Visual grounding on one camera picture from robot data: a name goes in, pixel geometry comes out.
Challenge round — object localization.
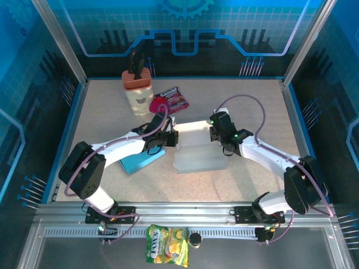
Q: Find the white paper box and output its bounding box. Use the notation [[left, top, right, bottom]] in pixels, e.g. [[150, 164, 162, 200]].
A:
[[173, 119, 228, 174]]

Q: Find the blue paper box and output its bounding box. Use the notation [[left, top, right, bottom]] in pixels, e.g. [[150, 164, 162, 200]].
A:
[[119, 145, 167, 176]]

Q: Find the pink lidded cup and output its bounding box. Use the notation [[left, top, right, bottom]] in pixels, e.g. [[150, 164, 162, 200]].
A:
[[149, 96, 170, 114]]

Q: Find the pink candy bag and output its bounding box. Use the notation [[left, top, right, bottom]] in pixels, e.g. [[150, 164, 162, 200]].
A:
[[155, 86, 189, 114]]

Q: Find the beige knife block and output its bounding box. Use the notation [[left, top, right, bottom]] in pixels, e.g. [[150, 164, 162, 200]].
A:
[[121, 69, 154, 117]]

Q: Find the black round knob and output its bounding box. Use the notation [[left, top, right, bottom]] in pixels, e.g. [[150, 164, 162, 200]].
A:
[[188, 232, 203, 249]]

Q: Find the yellow candy bag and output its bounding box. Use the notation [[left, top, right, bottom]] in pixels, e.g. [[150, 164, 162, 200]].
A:
[[145, 224, 190, 267]]

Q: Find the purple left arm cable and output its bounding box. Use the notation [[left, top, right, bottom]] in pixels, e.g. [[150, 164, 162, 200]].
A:
[[64, 103, 169, 244]]

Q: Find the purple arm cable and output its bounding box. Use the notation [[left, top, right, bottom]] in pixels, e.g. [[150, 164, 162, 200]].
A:
[[217, 94, 336, 245], [64, 103, 169, 244]]

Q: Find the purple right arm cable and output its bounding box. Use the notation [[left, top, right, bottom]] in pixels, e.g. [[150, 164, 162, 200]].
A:
[[217, 94, 336, 245]]

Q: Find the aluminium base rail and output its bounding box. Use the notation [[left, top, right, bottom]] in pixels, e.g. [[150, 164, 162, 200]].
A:
[[33, 200, 337, 225]]

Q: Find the aluminium side rail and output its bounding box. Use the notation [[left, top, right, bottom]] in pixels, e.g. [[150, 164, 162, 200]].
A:
[[42, 80, 89, 204], [280, 80, 328, 202]]

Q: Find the black handled knife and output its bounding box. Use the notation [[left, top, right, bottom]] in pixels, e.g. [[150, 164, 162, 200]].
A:
[[128, 49, 139, 74], [134, 53, 146, 81]]

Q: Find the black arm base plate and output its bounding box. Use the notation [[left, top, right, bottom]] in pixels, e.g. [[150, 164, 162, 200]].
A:
[[85, 205, 137, 225], [233, 205, 284, 225]]

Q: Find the grey slotted cable duct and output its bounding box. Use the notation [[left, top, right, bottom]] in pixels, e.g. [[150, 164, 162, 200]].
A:
[[44, 226, 260, 238]]

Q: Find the aluminium frame post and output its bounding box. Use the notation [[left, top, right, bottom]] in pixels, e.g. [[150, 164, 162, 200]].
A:
[[282, 0, 339, 86], [31, 0, 89, 86]]

